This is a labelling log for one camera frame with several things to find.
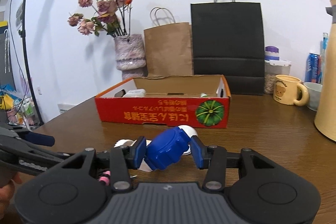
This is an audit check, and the orange cardboard box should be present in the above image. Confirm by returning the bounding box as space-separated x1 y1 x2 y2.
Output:
94 75 231 128

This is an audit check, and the blue soda can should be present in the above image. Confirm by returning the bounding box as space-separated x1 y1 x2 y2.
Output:
305 53 320 84

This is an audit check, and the black braided cable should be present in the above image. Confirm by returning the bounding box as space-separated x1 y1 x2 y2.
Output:
97 170 137 188

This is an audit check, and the brown paper bag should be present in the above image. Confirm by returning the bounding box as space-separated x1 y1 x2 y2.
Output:
143 7 194 77

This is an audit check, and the person's hand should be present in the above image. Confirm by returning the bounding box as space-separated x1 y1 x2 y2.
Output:
0 173 22 218

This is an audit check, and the white wipes pack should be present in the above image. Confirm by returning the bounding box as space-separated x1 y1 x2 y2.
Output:
123 89 146 98

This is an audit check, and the black paper bag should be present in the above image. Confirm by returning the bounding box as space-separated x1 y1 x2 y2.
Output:
191 0 264 96

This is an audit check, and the dried rose bouquet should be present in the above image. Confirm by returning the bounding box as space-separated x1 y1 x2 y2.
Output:
67 0 133 38

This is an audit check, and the white round lid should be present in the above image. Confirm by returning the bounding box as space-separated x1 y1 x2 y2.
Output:
114 139 135 148

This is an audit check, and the white cup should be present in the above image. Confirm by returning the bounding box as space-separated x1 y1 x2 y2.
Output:
303 82 322 111

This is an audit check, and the cream thermos jug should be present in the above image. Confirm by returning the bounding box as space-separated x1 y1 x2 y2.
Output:
314 0 336 141

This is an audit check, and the clear food container purple lid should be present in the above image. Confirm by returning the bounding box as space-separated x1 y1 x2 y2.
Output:
264 46 291 94

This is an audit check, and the clear glass bottle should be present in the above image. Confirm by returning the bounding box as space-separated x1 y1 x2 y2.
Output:
319 32 329 84

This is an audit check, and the yellow bear mug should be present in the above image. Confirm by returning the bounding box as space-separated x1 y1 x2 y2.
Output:
273 75 309 106

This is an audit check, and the white jar blue lid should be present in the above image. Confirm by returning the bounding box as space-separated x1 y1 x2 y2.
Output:
139 125 198 172

